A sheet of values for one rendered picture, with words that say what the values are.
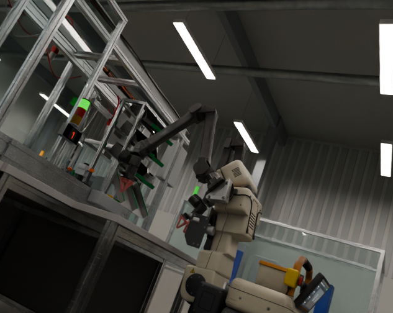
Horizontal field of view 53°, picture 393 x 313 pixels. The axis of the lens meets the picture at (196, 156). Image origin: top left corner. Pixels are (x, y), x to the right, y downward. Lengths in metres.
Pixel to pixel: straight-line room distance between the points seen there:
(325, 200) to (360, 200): 0.82
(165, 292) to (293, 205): 5.52
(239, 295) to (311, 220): 9.02
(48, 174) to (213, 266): 0.84
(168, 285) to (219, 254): 4.33
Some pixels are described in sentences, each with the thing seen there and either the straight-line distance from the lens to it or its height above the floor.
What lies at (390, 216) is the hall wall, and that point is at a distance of 10.59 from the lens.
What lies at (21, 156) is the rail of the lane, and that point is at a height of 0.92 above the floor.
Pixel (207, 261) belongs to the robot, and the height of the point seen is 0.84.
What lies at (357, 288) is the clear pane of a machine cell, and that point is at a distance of 5.59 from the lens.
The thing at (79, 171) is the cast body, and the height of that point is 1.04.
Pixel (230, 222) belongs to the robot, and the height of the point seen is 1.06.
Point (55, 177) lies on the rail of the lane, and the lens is 1.79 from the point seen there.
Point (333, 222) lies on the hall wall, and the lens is 10.55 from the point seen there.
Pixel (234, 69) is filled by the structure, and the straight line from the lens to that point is 8.25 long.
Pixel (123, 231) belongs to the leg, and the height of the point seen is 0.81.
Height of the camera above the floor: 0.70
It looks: 18 degrees up
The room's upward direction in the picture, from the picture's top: 22 degrees clockwise
